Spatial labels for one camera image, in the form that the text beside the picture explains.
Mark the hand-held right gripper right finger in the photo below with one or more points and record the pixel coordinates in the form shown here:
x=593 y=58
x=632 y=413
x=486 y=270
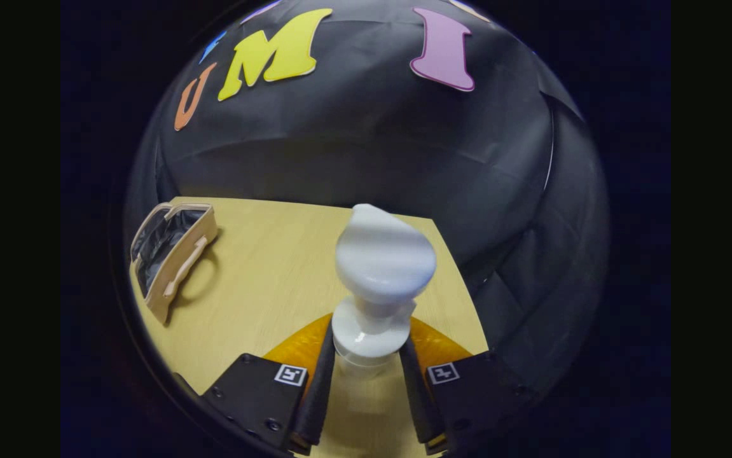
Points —
x=413 y=394

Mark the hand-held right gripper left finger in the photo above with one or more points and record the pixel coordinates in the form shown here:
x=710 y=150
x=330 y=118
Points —
x=321 y=394

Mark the clear pump bottle white top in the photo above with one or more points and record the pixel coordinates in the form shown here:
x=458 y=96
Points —
x=381 y=254

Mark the beige suitcase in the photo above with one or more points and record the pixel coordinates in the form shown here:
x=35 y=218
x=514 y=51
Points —
x=178 y=267

